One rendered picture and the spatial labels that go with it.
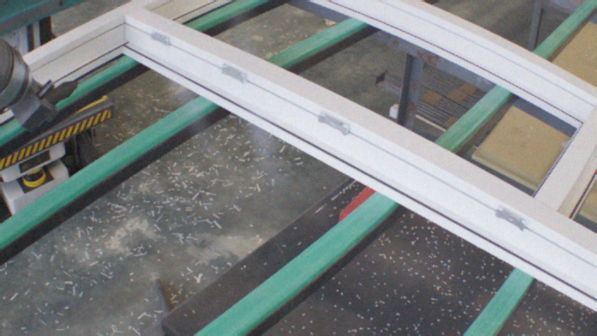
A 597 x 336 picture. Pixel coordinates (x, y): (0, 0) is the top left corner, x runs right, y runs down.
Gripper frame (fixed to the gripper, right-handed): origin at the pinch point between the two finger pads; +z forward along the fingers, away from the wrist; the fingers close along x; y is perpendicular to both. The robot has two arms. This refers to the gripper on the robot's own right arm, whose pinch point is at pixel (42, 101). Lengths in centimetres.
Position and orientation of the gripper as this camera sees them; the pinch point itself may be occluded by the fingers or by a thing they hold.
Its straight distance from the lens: 110.0
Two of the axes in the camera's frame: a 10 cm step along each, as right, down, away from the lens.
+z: 0.2, 1.3, 9.9
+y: 7.6, -6.4, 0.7
